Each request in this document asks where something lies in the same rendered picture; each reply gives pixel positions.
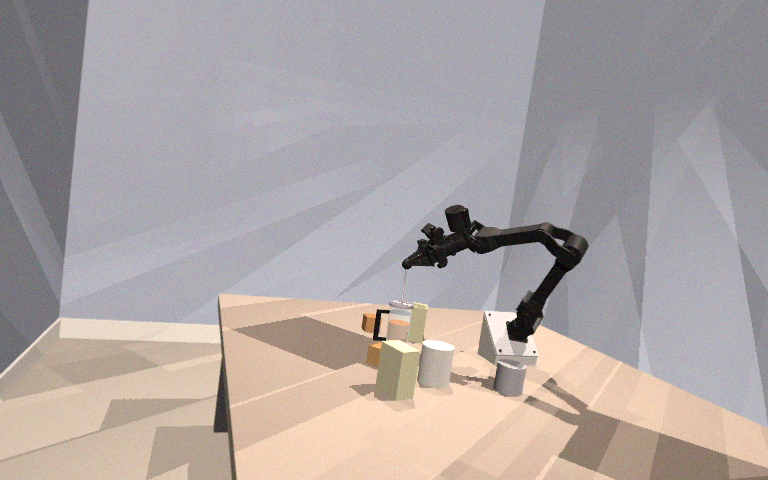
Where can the grey cylinder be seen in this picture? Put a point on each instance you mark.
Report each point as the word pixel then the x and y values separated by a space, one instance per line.
pixel 510 377
pixel 435 364

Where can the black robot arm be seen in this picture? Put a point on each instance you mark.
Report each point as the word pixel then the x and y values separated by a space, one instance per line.
pixel 529 311

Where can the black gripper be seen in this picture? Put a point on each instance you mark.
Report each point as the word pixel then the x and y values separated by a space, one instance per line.
pixel 427 255

